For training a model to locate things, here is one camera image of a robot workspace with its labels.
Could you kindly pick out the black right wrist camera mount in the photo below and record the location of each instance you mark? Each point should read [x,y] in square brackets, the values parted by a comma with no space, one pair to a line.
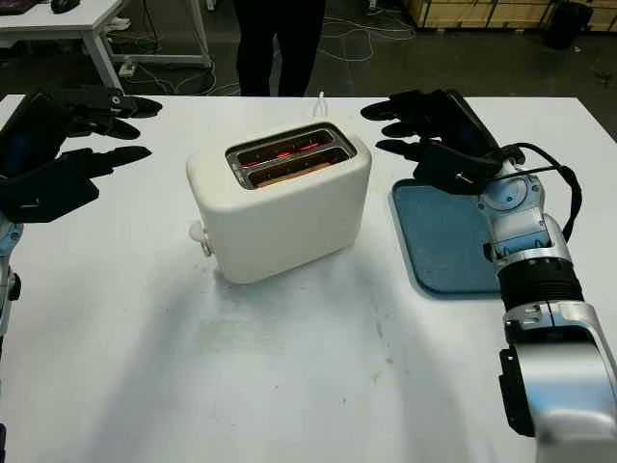
[443,166]

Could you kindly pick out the blue plastic tray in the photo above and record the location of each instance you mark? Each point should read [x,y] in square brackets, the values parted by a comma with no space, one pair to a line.
[434,231]

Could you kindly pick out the black computer mouse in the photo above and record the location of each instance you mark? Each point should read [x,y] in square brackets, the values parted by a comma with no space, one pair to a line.
[62,5]

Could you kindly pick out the white two-slot toaster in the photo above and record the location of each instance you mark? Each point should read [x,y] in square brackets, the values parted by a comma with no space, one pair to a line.
[279,226]

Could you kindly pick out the toast slice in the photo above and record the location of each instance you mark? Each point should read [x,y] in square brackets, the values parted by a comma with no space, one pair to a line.
[289,179]

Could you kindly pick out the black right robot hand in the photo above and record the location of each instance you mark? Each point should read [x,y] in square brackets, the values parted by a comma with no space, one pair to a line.
[458,120]

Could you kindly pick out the wooden crate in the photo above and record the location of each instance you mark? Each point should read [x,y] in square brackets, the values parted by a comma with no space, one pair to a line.
[482,12]

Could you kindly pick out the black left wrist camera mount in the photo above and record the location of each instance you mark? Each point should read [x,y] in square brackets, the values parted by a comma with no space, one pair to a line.
[45,195]

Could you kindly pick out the black bin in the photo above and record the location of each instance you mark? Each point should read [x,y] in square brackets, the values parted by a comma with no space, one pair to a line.
[569,26]

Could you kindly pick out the white power strip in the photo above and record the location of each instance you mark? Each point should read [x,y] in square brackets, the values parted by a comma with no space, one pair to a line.
[127,70]

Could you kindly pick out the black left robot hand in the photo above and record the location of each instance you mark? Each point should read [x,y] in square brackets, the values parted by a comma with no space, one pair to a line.
[29,135]

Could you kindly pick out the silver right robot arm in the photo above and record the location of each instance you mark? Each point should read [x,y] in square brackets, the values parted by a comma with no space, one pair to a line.
[554,337]

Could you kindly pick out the person in dark trousers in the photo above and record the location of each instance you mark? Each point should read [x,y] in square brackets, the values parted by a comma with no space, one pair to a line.
[255,48]

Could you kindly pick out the white desk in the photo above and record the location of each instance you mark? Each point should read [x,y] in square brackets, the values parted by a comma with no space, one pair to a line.
[48,24]

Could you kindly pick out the black keyboard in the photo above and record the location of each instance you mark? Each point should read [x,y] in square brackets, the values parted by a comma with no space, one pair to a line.
[14,5]

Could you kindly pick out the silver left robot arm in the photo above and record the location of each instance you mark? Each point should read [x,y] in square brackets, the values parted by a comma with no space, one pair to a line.
[4,289]

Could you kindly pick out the white toaster lever knob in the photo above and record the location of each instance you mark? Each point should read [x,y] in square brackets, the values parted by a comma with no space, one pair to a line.
[196,231]

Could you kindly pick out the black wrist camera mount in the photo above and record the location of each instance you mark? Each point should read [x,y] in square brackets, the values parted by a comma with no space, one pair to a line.
[443,166]
[45,195]

